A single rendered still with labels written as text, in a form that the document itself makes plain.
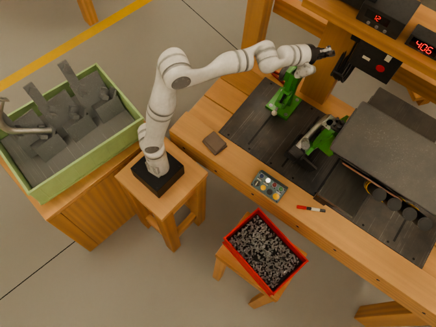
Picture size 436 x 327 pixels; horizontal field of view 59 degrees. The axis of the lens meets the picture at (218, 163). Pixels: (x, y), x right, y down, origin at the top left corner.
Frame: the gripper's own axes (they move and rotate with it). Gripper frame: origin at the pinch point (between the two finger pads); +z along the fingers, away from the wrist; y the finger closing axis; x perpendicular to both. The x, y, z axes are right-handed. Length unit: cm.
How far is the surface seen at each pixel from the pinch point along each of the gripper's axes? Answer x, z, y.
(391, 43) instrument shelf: 2.2, 10.7, -17.6
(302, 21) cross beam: -23.2, 21.1, 29.5
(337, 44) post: -6.8, 20.3, 11.8
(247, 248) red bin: 72, -24, 43
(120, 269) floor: 91, -51, 152
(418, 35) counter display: 2.3, 14.2, -25.3
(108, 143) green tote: 14, -63, 83
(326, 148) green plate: 35.5, 6.3, 16.0
